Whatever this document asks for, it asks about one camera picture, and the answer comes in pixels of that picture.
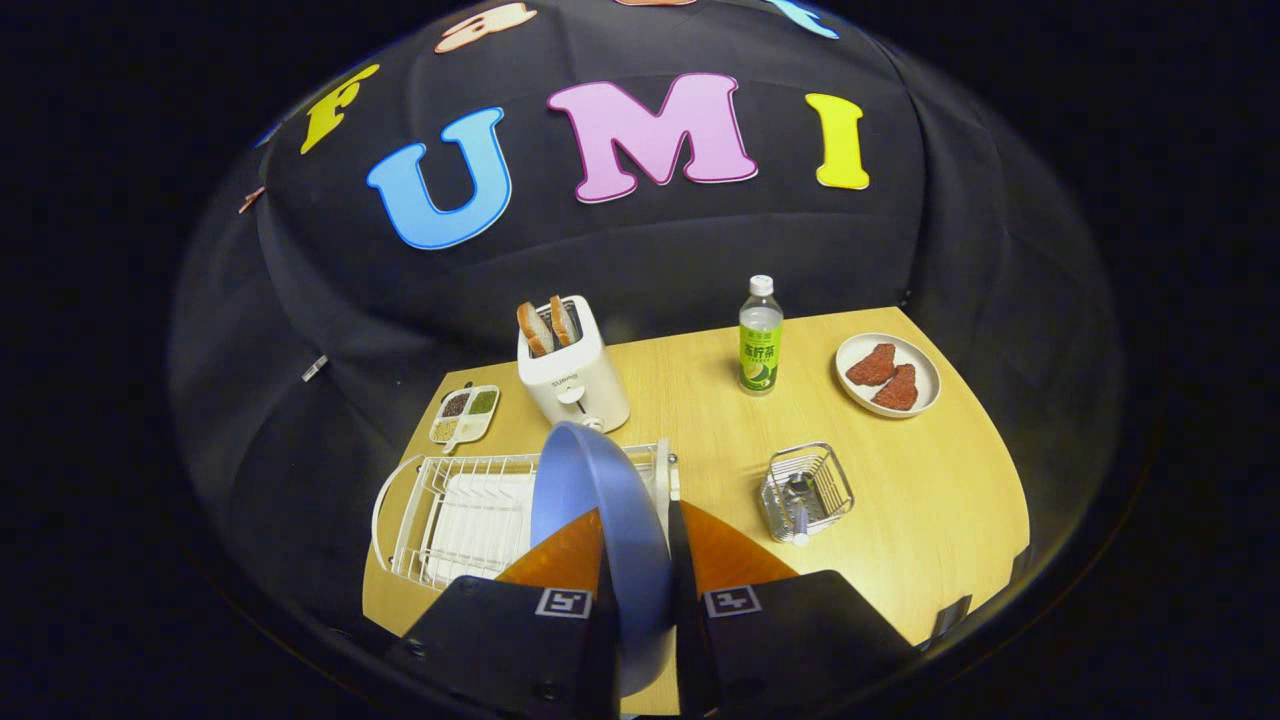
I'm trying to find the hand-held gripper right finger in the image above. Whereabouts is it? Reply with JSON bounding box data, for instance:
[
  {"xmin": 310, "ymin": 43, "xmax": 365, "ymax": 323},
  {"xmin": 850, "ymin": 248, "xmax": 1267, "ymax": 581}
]
[{"xmin": 666, "ymin": 498, "xmax": 917, "ymax": 719}]

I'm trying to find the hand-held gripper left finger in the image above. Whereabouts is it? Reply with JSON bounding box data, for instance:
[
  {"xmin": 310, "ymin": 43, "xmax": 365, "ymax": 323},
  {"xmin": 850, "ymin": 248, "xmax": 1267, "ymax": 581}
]
[{"xmin": 385, "ymin": 508, "xmax": 621, "ymax": 719}]

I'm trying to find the black backdrop cloth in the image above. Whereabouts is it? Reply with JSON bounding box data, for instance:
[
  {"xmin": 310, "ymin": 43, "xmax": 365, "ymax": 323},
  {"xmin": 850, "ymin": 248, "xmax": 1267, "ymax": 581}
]
[{"xmin": 168, "ymin": 0, "xmax": 1126, "ymax": 691}]

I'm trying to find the blue plate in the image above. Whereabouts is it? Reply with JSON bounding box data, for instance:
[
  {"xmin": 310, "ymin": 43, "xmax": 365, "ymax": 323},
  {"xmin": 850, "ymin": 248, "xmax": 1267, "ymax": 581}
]
[{"xmin": 530, "ymin": 421, "xmax": 674, "ymax": 698}]

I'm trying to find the green tea bottle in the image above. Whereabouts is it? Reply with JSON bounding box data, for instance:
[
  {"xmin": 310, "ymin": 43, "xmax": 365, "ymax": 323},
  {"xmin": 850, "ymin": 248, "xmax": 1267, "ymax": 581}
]
[{"xmin": 738, "ymin": 275, "xmax": 784, "ymax": 397}]

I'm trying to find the small white dish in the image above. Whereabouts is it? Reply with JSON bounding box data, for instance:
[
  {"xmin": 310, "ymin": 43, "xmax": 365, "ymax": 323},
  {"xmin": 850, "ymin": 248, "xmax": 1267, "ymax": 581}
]
[{"xmin": 835, "ymin": 332, "xmax": 942, "ymax": 418}]

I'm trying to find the metal spoon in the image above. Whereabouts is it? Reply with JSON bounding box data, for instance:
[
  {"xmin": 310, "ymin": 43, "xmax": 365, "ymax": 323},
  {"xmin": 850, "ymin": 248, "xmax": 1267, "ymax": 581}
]
[{"xmin": 783, "ymin": 470, "xmax": 816, "ymax": 548}]

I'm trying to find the white toaster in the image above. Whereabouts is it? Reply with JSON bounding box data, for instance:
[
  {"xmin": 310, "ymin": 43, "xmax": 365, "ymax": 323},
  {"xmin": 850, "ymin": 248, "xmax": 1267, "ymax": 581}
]
[{"xmin": 516, "ymin": 295, "xmax": 632, "ymax": 434}]

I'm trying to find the metal wire basket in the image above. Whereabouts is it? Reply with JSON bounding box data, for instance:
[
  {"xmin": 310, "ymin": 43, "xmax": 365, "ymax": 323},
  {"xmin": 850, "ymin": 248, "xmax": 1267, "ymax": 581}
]
[{"xmin": 757, "ymin": 442, "xmax": 856, "ymax": 546}]

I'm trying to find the white divided seasoning tray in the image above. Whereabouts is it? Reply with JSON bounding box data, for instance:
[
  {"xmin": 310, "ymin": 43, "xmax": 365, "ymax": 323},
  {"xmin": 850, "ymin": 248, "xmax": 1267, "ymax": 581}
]
[{"xmin": 429, "ymin": 384, "xmax": 501, "ymax": 456}]

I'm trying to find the red meat piece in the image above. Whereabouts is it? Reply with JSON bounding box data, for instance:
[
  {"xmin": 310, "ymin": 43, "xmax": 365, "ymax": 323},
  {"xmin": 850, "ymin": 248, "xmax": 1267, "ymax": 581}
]
[
  {"xmin": 871, "ymin": 364, "xmax": 919, "ymax": 412},
  {"xmin": 846, "ymin": 343, "xmax": 898, "ymax": 387}
]

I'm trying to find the white wire dish rack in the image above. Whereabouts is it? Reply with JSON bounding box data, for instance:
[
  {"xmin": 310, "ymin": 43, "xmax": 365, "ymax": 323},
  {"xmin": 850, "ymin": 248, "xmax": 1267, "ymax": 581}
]
[{"xmin": 371, "ymin": 440, "xmax": 681, "ymax": 593}]

